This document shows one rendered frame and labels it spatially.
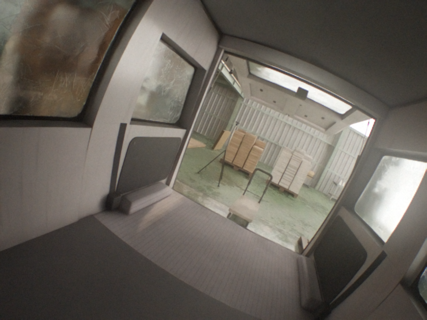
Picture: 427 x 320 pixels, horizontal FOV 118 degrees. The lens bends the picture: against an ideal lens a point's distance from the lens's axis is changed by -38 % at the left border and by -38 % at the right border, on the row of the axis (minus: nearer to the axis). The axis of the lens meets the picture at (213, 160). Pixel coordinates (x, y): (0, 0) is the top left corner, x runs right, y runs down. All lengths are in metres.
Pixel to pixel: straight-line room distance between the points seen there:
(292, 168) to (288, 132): 4.37
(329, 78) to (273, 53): 0.37
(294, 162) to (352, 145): 5.52
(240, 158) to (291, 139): 4.84
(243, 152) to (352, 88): 5.21
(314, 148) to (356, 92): 9.51
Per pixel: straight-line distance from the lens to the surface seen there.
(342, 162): 11.18
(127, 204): 1.18
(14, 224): 0.86
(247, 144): 6.22
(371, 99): 1.37
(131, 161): 1.14
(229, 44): 1.38
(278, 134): 10.58
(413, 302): 0.81
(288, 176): 6.46
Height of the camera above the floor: 1.32
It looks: 12 degrees down
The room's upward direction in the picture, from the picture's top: 23 degrees clockwise
